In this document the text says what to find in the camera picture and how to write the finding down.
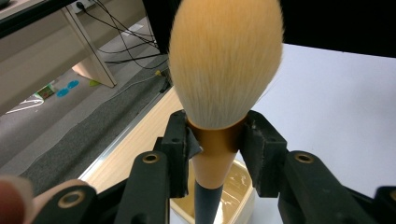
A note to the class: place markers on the small green floor item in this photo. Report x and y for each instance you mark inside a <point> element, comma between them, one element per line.
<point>94,83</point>

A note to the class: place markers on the square wooden cup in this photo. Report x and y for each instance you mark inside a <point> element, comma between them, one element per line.
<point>236,186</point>

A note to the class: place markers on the beige desk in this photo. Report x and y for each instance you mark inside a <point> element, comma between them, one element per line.
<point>40,46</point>

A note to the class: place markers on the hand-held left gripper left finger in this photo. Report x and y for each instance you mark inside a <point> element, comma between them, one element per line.
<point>176,149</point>

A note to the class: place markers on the wooden table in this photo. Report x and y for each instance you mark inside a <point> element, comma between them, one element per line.
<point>140,146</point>

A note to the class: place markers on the pair of blue discs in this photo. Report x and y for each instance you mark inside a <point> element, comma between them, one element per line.
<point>67,88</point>

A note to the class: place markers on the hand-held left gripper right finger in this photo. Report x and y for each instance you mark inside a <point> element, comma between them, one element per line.
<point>264,152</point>

